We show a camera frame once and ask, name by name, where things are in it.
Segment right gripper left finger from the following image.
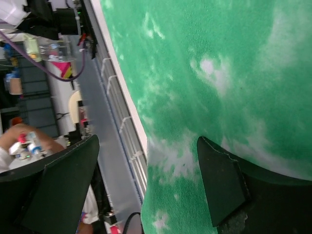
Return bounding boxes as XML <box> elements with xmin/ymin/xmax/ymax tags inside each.
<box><xmin>0</xmin><ymin>135</ymin><xmax>99</xmax><ymax>234</ymax></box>

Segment cluttered background workbench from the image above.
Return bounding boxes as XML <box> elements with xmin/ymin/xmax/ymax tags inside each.
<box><xmin>0</xmin><ymin>0</ymin><xmax>97</xmax><ymax>138</ymax></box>

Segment green white tie-dye trousers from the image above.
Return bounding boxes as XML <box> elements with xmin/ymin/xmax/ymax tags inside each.
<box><xmin>100</xmin><ymin>0</ymin><xmax>312</xmax><ymax>234</ymax></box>

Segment aluminium rail frame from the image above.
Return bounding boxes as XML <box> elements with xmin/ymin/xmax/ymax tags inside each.
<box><xmin>81</xmin><ymin>0</ymin><xmax>149</xmax><ymax>210</ymax></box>

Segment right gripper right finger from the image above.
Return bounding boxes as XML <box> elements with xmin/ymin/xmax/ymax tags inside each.
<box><xmin>197</xmin><ymin>136</ymin><xmax>312</xmax><ymax>234</ymax></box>

